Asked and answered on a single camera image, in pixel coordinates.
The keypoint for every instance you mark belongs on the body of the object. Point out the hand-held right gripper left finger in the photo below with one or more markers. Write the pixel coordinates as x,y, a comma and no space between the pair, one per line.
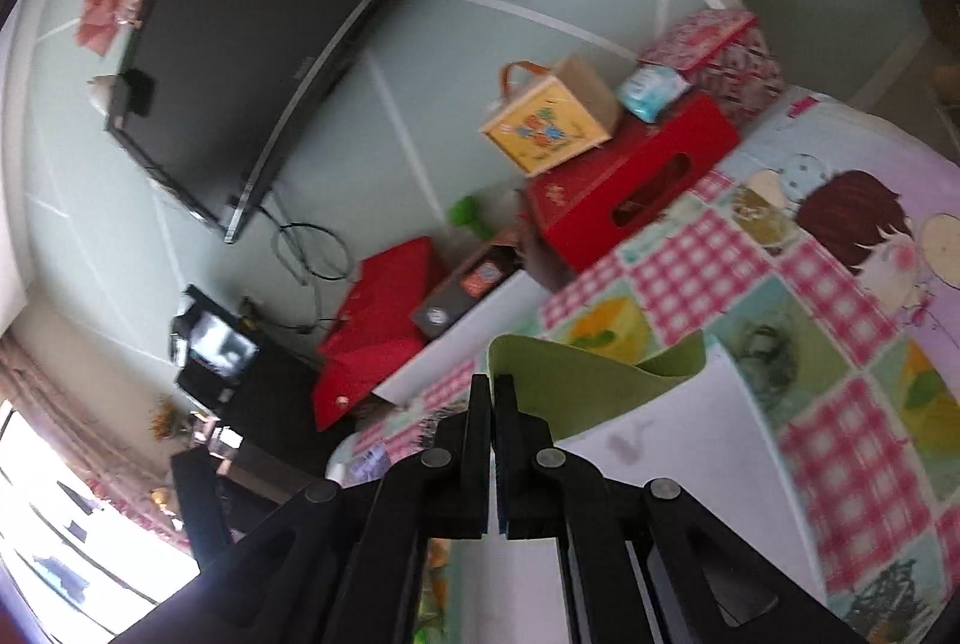
476,464

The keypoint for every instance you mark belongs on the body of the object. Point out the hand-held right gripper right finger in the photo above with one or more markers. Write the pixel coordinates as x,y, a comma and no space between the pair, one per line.
506,464

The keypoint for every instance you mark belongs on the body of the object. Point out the green cloth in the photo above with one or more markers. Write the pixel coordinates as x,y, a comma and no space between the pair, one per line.
570,382

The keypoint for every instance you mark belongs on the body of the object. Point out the white tray with teal rim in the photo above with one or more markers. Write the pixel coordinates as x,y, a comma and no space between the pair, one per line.
675,434

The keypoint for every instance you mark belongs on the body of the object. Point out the white board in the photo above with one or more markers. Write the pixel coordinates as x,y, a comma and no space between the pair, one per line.
465,352

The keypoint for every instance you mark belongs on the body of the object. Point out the dark box with orange label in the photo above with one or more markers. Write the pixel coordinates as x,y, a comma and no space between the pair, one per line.
457,292

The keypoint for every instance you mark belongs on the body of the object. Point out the red gift bag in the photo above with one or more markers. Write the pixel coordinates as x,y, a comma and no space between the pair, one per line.
375,314

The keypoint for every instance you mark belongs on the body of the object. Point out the black cabinet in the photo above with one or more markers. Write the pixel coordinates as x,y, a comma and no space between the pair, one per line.
277,404

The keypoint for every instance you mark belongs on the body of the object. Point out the dark red paper bag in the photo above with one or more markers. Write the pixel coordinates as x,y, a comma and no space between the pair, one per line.
544,247

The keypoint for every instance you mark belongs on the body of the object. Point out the green dumbbell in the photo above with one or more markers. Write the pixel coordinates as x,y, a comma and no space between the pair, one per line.
469,213

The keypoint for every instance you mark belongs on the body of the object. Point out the black printer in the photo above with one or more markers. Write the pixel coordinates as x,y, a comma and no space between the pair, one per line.
217,344

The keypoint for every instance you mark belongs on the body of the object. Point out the red gift box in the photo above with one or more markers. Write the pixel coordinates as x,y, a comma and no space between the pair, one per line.
645,164

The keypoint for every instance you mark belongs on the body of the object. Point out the blue wet wipes pack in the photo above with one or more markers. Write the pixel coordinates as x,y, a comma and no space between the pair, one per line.
649,89

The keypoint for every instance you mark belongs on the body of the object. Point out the patterned curtain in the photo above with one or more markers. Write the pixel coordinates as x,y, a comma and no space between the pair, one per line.
45,389

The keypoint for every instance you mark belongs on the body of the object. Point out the red patterned storage box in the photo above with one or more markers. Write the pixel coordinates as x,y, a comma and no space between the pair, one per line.
720,52

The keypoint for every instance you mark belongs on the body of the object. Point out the black television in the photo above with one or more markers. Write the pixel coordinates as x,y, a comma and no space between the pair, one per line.
262,14

